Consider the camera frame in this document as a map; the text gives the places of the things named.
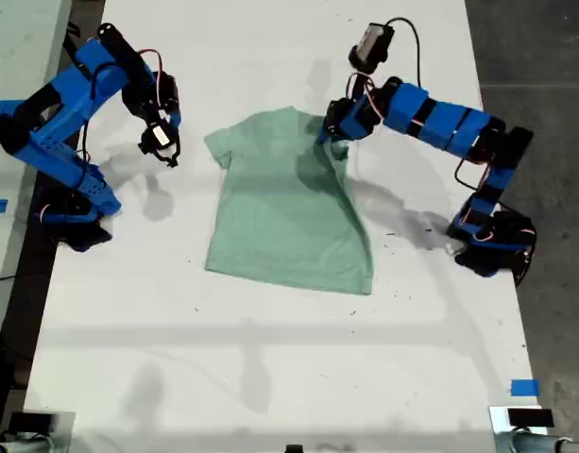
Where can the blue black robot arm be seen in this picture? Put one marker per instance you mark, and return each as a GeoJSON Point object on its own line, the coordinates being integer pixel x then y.
{"type": "Point", "coordinates": [57, 113]}
{"type": "Point", "coordinates": [440, 118]}

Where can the pale green T-shirt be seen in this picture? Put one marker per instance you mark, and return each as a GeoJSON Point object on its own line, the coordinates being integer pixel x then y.
{"type": "Point", "coordinates": [279, 226]}

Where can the pale side table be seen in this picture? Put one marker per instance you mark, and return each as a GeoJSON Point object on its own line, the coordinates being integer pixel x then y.
{"type": "Point", "coordinates": [20, 47]}

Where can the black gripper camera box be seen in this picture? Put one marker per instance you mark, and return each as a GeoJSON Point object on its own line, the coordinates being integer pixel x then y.
{"type": "Point", "coordinates": [157, 137]}
{"type": "Point", "coordinates": [371, 45]}

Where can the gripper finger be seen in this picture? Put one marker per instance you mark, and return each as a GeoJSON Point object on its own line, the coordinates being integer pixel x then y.
{"type": "Point", "coordinates": [327, 134]}
{"type": "Point", "coordinates": [175, 120]}

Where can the short black camera stalk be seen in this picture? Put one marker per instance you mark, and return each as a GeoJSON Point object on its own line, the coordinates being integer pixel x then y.
{"type": "Point", "coordinates": [153, 119]}
{"type": "Point", "coordinates": [360, 82]}

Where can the grey tube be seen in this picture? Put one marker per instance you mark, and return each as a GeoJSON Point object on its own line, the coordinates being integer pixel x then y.
{"type": "Point", "coordinates": [530, 443]}
{"type": "Point", "coordinates": [24, 447]}

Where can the small black box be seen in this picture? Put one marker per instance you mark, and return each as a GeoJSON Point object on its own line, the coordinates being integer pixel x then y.
{"type": "Point", "coordinates": [31, 422]}
{"type": "Point", "coordinates": [530, 418]}

